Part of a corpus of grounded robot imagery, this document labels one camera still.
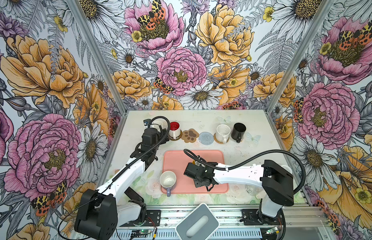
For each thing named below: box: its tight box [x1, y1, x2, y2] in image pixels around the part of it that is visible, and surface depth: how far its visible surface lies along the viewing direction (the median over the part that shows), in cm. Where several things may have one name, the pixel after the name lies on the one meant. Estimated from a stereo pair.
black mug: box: [231, 122, 247, 143], surface depth 102 cm
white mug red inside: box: [168, 121, 181, 140], surface depth 102 cm
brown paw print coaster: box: [181, 128, 199, 143], surface depth 108 cm
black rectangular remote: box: [124, 186, 146, 208], surface depth 81 cm
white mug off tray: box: [150, 115, 170, 133], surface depth 70 cm
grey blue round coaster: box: [198, 131, 214, 146], surface depth 107 cm
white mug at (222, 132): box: [215, 124, 231, 144], surface depth 101 cm
